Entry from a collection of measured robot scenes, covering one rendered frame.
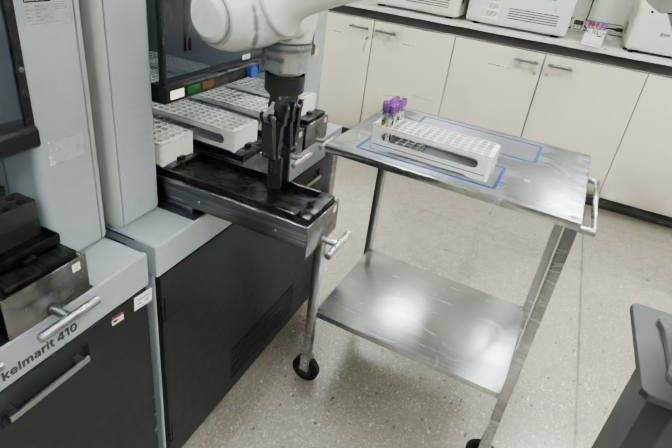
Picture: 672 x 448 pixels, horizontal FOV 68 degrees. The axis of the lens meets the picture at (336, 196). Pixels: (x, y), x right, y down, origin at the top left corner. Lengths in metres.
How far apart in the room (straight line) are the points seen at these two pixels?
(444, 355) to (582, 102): 1.99
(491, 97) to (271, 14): 2.52
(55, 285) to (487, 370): 1.09
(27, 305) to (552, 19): 2.78
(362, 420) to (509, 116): 2.08
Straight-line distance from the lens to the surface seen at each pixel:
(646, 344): 1.09
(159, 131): 1.15
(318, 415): 1.64
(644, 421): 1.11
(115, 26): 0.92
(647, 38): 3.10
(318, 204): 0.97
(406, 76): 3.26
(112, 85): 0.93
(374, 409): 1.68
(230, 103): 1.33
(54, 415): 1.00
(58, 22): 0.85
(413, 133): 1.21
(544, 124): 3.18
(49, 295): 0.85
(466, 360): 1.51
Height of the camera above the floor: 1.29
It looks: 28 degrees down
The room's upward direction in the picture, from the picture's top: 8 degrees clockwise
